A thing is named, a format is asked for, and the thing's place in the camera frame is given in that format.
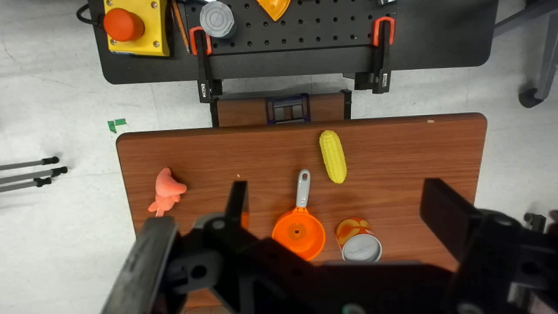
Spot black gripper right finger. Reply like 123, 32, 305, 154
420, 178, 484, 260

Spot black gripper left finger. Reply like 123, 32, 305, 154
225, 182, 249, 229

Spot orange toy pan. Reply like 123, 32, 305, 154
272, 170, 326, 260

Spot pink toy shrimp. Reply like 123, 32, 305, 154
148, 168, 186, 217

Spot wooden table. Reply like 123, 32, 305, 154
116, 116, 486, 271

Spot orange labelled tin can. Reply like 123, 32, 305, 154
334, 218, 383, 262

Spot yellow toy corn cob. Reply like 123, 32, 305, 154
319, 130, 348, 185

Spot green tape marker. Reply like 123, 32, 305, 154
106, 119, 127, 135

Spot left orange black clamp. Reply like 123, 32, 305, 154
188, 27, 221, 103

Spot orange black clamp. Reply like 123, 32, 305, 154
354, 16, 395, 95
188, 27, 221, 103

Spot right orange black clamp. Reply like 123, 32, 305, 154
354, 16, 395, 95

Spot orange yellow shield piece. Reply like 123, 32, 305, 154
256, 0, 291, 21

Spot black tripod legs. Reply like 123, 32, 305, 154
0, 156, 68, 194

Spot black pegboard panel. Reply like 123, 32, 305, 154
87, 0, 500, 86

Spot yellow box red button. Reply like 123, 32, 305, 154
101, 0, 169, 58

